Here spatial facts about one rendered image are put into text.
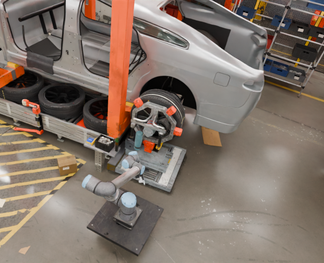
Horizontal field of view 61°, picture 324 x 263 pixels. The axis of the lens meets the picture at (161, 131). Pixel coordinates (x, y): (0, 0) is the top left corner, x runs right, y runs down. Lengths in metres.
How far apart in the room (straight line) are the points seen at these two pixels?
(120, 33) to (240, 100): 1.55
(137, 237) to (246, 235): 1.40
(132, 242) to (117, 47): 1.95
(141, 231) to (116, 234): 0.26
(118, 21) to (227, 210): 2.61
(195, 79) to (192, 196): 1.53
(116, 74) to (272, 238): 2.69
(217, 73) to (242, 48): 1.78
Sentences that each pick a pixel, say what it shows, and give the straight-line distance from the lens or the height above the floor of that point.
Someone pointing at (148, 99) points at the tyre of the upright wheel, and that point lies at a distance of 3.23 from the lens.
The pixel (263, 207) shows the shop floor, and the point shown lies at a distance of 4.07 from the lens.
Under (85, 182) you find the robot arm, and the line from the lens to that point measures 2.33.
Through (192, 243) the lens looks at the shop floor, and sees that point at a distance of 3.41.
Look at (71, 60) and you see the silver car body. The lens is 4.01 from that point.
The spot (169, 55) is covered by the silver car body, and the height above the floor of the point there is 1.57.
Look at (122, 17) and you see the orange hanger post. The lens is 2.78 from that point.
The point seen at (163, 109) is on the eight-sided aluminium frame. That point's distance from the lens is 3.13.
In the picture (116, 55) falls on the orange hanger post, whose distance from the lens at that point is 2.94.
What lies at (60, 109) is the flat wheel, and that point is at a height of 0.46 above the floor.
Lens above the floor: 2.92
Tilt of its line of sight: 40 degrees down
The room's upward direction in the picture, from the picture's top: 12 degrees clockwise
